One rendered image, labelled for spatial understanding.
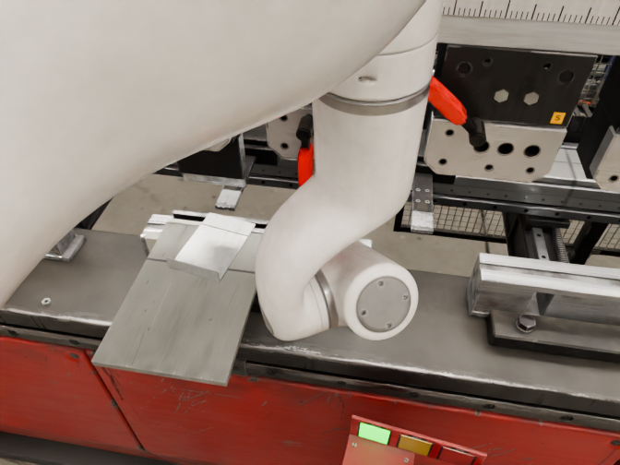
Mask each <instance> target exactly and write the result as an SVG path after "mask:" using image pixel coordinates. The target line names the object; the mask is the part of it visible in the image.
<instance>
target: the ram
mask: <svg viewBox="0 0 620 465"><path fill-rule="evenodd" d="M437 42H442V43H455V44H468V45H481V46H494V47H507V48H520V49H533V50H546V51H559V52H572V53H585V54H611V55H620V26H618V25H603V24H589V23H575V22H560V21H545V20H531V19H516V18H488V17H474V16H459V15H444V14H442V16H441V21H440V28H439V33H438V39H437Z"/></svg>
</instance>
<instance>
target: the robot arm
mask: <svg viewBox="0 0 620 465"><path fill-rule="evenodd" d="M443 4H444V0H0V310H1V309H2V307H3V306H4V305H5V304H6V302H7V301H8V299H9V298H10V297H11V296H12V294H13V293H14V292H15V290H16V289H17V288H18V286H19V285H20V284H21V283H22V281H24V280H25V279H26V278H27V276H28V275H29V274H30V273H31V272H32V270H33V269H34V268H35V267H36V266H37V265H38V263H39V262H40V261H41V260H42V259H43V258H44V257H45V256H46V255H47V254H48V252H49V251H50V250H51V249H52V248H53V247H54V246H55V245H56V244H57V243H58V242H59V241H60V240H61V239H62V238H63V237H64V236H65V235H67V234H68V233H69V232H70V231H71V230H72V229H73V228H74V227H75V226H77V225H78V224H79V223H80V222H81V221H82V220H84V219H85V218H86V217H88V216H89V215H90V214H91V213H92V212H93V211H94V210H96V209H97V208H99V207H100V206H101V205H103V204H104V203H106V202H107V201H109V200H110V199H111V198H113V197H115V196H116V195H118V194H119V193H121V192H122V191H124V190H125V189H127V188H128V187H129V186H131V185H133V184H135V183H136V182H138V181H140V180H141V179H143V178H145V177H147V176H148V175H150V174H152V173H155V172H157V171H158V170H160V169H162V168H164V167H165V166H167V165H170V164H172V163H174V162H176V161H179V160H181V159H183V158H186V157H188V156H190V155H192V154H194V153H197V152H199V151H201V150H202V149H206V148H208V147H210V146H213V145H215V144H217V143H219V142H222V141H223V140H225V139H228V138H230V137H234V136H237V135H239V134H242V133H243V132H246V131H248V130H251V129H253V128H256V127H258V126H260V125H263V124H266V123H268V122H270V121H273V120H275V119H277V118H280V117H282V116H283V115H286V114H288V113H292V112H294V111H296V110H298V109H300V108H302V107H304V106H305V105H307V104H309V103H312V106H313V124H314V143H315V162H316V170H315V172H314V173H313V175H312V176H311V177H310V178H309V179H308V180H307V181H306V182H305V183H304V184H303V185H301V186H300V187H299V188H298V189H297V190H296V191H295V192H294V193H293V194H292V195H291V196H290V197H289V198H288V199H287V200H286V201H285V202H284V203H283V204H282V205H281V206H280V208H279V209H278V210H277V211H276V213H275V214H274V215H273V217H272V218H271V220H270V221H269V223H268V225H267V227H266V229H265V231H264V232H263V234H262V236H261V239H260V241H259V245H258V248H257V251H256V290H257V295H258V302H259V306H260V309H261V313H262V316H263V319H264V321H265V323H266V324H265V325H266V327H267V328H268V330H269V331H270V333H271V334H272V335H273V336H274V337H275V338H277V339H279V340H286V341H291V340H299V339H303V338H307V337H310V336H312V335H315V334H317V333H319V332H322V331H325V330H328V329H330V328H335V327H349V328H350V329H351V330H352V331H353V332H354V333H355V334H357V335H358V336H360V337H362V338H364V339H368V340H384V339H388V338H390V337H393V336H395V335H396V334H398V333H400V332H401V331H402V330H403V329H404V328H405V327H406V326H407V325H408V324H409V323H410V321H411V319H412V318H413V316H414V313H415V311H416V308H417V304H418V289H417V285H416V282H415V280H414V278H413V277H412V275H411V274H410V272H409V271H408V270H406V269H405V268H403V267H402V266H400V265H398V264H397V263H395V262H393V261H392V260H390V259H388V258H387V257H385V256H383V255H381V254H380V253H378V252H377V251H376V250H374V249H372V248H371V247H369V246H367V245H366V244H363V243H362V242H360V241H358V240H359V239H360V238H362V237H363V236H365V235H367V234H368V233H370V232H371V231H373V230H375V229H376V228H378V227H379V226H381V225H383V224H384V223H386V222H387V221H389V220H390V219H392V218H393V217H394V216H395V215H396V214H397V213H399V211H400V210H401V209H402V208H403V206H404V205H405V203H406V201H407V199H408V197H409V195H410V192H411V188H412V183H413V178H414V174H415V168H416V162H417V157H418V151H419V146H420V141H421V135H422V130H423V120H424V116H425V110H426V104H427V100H428V94H429V89H430V84H431V78H432V73H433V67H434V60H435V50H436V45H437V39H438V33H439V28H440V21H441V16H442V9H443Z"/></svg>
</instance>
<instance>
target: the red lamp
mask: <svg viewBox="0 0 620 465"><path fill-rule="evenodd" d="M474 458H475V456H473V455H470V454H466V453H463V452H459V451H457V450H453V449H450V448H447V447H443V449H442V452H441V454H440V456H439V458H438V459H440V460H443V461H446V462H449V463H452V464H456V465H471V463H472V461H473V459H474Z"/></svg>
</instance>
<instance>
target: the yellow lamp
mask: <svg viewBox="0 0 620 465"><path fill-rule="evenodd" d="M431 445H432V444H431V443H428V442H424V441H422V440H418V439H415V438H412V437H408V436H405V435H401V437H400V441H399V445H398V447H399V448H402V449H406V450H409V451H411V452H415V453H418V454H422V455H425V456H427V454H428V452H429V449H430V447H431Z"/></svg>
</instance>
